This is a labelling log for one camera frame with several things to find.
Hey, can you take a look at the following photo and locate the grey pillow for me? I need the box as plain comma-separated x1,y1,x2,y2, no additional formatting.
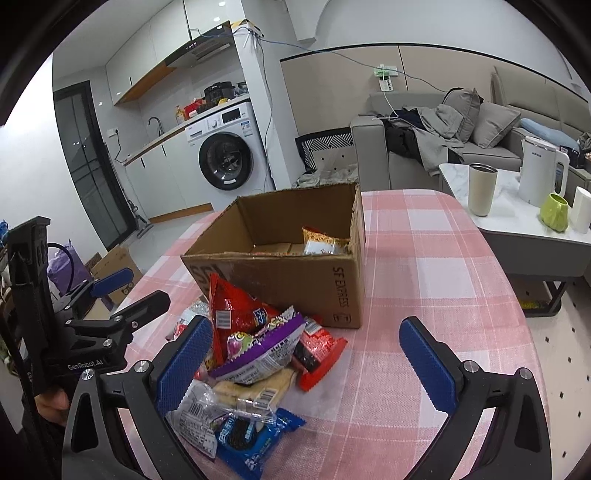
472,102,521,149
443,87,484,143

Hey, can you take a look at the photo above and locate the grey jacket on sofa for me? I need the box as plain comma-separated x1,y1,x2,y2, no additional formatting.
382,104,464,176

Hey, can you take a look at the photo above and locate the white marble coffee table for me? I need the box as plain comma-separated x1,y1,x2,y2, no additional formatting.
437,162,591,319

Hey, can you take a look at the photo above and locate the white red rice snack bag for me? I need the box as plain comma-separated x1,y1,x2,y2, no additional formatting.
166,299,209,341

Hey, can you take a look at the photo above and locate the clear wafer biscuit pack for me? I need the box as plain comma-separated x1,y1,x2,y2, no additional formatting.
213,367,297,415

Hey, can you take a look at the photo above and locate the SF cardboard box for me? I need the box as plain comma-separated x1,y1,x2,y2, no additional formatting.
181,183,366,329

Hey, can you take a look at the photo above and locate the person's left hand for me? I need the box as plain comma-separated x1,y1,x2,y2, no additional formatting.
35,389,70,426

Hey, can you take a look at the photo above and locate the grey sofa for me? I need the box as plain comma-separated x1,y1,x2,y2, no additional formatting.
351,66,590,191

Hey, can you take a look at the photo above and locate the pink plaid tablecloth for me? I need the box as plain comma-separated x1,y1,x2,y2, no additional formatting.
126,189,541,479

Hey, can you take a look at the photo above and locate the black cable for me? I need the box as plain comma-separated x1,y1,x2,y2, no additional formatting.
45,241,77,296

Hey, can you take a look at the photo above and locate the white electric kettle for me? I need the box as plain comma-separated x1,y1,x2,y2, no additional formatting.
518,136,570,207

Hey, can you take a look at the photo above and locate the red barcode snack pack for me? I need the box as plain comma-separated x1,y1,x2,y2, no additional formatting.
291,317,348,392

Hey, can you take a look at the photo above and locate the yellow noodle snack bag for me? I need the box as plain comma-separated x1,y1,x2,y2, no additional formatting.
303,227,349,255

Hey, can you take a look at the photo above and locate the kitchen faucet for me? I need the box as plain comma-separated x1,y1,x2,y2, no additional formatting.
147,116,164,136

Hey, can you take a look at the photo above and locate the purple candy bag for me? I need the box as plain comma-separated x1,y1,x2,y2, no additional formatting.
209,307,305,385

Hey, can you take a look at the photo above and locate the wall socket with green plug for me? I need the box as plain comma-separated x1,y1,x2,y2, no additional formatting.
374,64,399,92

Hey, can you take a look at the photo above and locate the black glass door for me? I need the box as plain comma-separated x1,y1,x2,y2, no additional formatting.
53,81,136,250

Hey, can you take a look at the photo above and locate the beige tumbler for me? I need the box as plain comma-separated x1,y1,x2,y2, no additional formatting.
468,163,498,217

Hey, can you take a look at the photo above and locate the cardboard box on floor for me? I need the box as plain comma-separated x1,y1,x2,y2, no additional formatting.
87,245,143,306

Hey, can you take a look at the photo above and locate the blue Oreo pack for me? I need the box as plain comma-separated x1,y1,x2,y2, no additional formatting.
216,408,305,479

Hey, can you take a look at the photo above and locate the green ceramic mug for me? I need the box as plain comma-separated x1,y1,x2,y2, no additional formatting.
540,193,569,233

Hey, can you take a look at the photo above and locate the white cylinder cup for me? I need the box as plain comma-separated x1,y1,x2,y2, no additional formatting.
569,187,591,234

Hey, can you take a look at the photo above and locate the range hood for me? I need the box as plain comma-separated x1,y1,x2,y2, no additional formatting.
164,22,235,69

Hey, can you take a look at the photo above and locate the black white patterned pet bed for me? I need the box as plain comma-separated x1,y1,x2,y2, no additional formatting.
295,127,353,173

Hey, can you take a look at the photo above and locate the white washing machine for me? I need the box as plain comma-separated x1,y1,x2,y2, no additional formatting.
184,100,276,211

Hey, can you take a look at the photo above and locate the white purple printed snack bag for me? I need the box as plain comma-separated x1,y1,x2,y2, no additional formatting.
165,380,223,460

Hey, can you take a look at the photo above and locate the black pressure cooker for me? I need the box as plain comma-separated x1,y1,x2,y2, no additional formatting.
204,81,235,106

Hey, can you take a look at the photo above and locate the red triangular chip bag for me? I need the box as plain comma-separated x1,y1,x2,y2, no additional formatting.
207,273,280,370

